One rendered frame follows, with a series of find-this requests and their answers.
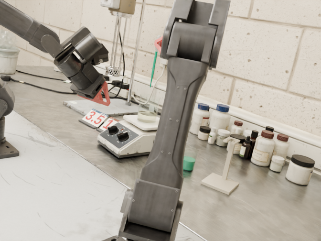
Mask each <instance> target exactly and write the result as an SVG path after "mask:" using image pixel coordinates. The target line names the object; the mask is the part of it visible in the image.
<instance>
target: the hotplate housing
mask: <svg viewBox="0 0 321 241"><path fill-rule="evenodd" d="M119 123H120V124H122V125H124V126H125V127H127V128H129V129H130V130H132V131H134V132H135V133H137V134H138V135H139V136H138V137H136V138H135V139H133V140H132V141H130V142H129V143H127V144H126V145H124V146H123V147H121V148H120V149H119V148H117V147H116V146H114V145H113V144H111V143H110V142H109V141H107V140H106V139H104V138H103V137H102V136H100V135H98V137H97V139H98V141H97V142H98V143H99V144H100V145H102V146H103V147H105V148H106V149H107V150H109V151H110V152H111V153H112V154H114V155H115V156H116V157H118V158H123V157H131V156H138V155H146V154H150V152H151V149H152V146H153V143H154V140H155V136H156V132H157V130H148V131H145V130H142V129H140V128H139V127H137V126H135V125H133V124H132V123H130V122H128V121H127V120H121V121H119Z"/></svg>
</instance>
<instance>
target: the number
mask: <svg viewBox="0 0 321 241"><path fill-rule="evenodd" d="M105 118H106V116H104V115H102V114H99V113H97V112H95V111H93V110H91V111H90V112H89V113H88V114H87V115H86V116H85V117H84V119H86V120H88V121H90V122H92V123H94V124H96V125H99V124H100V123H101V122H102V121H103V120H104V119H105Z"/></svg>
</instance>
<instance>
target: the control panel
mask: <svg viewBox="0 0 321 241"><path fill-rule="evenodd" d="M113 126H117V128H118V129H119V131H118V133H116V134H114V135H110V134H109V133H108V132H109V131H108V129H107V130H105V131H104V132H102V133H100V134H99V135H100V136H102V137H103V138H104V139H106V140H107V141H109V142H110V143H111V144H113V145H114V146H116V147H117V148H119V149H120V148H121V147H123V146H124V145H126V144H127V143H129V142H130V141H132V140H133V139H135V138H136V137H138V136H139V135H138V134H137V133H135V132H134V131H132V130H130V129H129V128H127V127H125V126H124V125H122V124H120V123H119V122H118V123H116V124H115V125H113ZM121 129H123V130H122V131H121ZM125 131H128V135H129V138H128V139H127V140H126V141H124V142H120V141H119V140H118V137H117V135H118V134H120V133H122V132H125Z"/></svg>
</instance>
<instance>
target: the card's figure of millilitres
mask: <svg viewBox="0 0 321 241"><path fill-rule="evenodd" d="M115 123H117V121H115V120H112V119H110V118H109V119H108V120H107V121H106V122H105V123H104V124H103V125H102V126H101V127H102V128H104V129H107V127H108V126H112V125H114V124H115Z"/></svg>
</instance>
